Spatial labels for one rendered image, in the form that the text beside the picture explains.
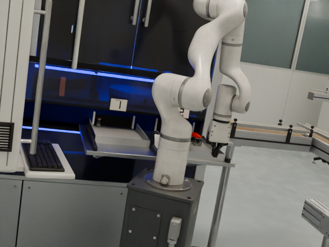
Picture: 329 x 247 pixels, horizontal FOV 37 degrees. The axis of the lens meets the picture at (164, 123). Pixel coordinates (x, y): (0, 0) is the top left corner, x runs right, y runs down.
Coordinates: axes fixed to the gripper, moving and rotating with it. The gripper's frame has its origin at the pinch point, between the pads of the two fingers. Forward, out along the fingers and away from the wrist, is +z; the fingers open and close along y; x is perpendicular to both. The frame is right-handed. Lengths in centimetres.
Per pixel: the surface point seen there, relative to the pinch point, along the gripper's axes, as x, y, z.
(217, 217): -54, -31, 55
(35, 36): -39, 85, -38
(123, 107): -39, 38, -9
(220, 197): -54, -31, 42
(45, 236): -39, 70, 65
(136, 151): -4.6, 35.9, 4.3
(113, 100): -39, 44, -12
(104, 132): -33, 47, 4
